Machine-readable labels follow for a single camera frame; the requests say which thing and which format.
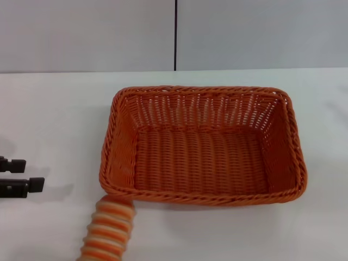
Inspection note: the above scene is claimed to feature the orange woven plastic basket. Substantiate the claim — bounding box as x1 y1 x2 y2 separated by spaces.
100 85 309 207

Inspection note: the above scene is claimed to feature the orange cream striped bread roll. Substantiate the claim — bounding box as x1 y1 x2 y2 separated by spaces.
78 194 136 261

